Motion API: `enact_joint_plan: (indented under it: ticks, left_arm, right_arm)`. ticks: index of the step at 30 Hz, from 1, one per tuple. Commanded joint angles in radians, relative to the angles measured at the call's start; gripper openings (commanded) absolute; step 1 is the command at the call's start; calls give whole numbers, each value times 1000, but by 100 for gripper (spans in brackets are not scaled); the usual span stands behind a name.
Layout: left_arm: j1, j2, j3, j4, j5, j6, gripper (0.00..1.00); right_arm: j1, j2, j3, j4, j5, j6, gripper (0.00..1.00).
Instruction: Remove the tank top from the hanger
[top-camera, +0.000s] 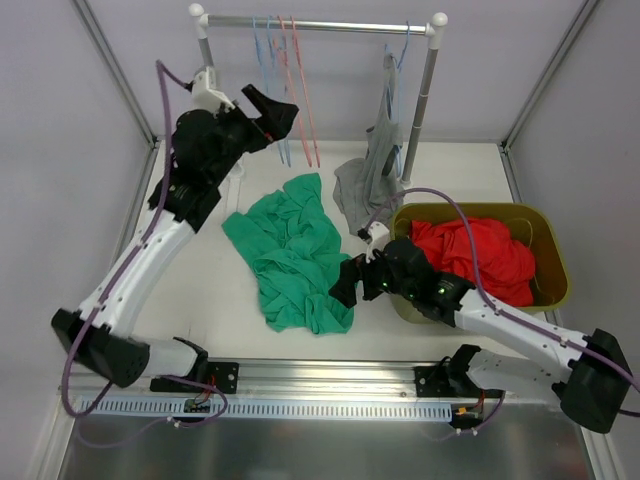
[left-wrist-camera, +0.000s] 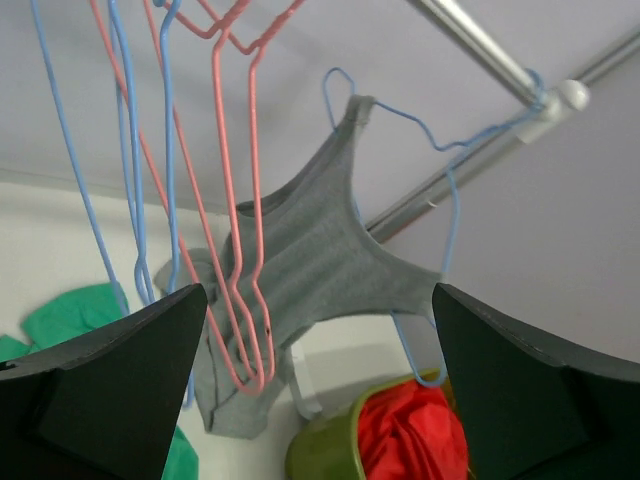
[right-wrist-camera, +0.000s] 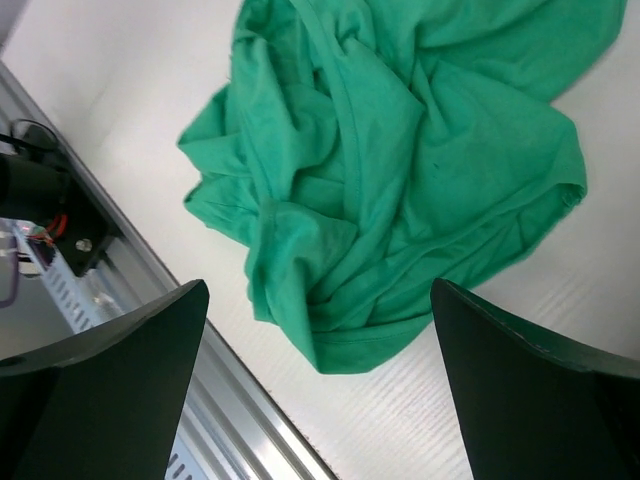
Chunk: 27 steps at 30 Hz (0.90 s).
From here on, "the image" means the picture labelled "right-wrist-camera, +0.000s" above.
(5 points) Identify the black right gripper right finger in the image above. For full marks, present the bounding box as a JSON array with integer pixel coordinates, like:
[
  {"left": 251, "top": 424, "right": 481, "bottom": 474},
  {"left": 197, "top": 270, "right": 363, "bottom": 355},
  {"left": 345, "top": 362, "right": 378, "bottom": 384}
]
[{"left": 430, "top": 279, "right": 639, "bottom": 479}]

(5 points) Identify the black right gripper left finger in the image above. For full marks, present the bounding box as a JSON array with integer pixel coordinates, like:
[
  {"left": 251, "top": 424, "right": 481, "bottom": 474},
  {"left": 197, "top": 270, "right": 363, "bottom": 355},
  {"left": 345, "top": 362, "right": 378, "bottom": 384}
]
[{"left": 1, "top": 280, "right": 209, "bottom": 479}]

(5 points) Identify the green tank top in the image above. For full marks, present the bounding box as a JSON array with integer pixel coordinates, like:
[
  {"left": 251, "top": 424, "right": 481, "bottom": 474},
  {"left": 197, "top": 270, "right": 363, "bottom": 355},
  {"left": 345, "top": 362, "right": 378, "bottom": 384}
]
[{"left": 178, "top": 1, "right": 626, "bottom": 374}]

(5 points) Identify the white slotted cable duct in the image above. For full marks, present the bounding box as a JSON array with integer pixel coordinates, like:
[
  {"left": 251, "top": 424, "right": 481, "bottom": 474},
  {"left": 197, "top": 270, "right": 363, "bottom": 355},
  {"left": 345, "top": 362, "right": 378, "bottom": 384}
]
[{"left": 19, "top": 244, "right": 201, "bottom": 480}]

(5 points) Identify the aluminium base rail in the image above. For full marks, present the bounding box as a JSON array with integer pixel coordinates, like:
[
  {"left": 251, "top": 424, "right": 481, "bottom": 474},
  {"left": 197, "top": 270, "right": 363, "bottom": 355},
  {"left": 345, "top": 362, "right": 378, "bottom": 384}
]
[{"left": 0, "top": 62, "right": 346, "bottom": 480}]

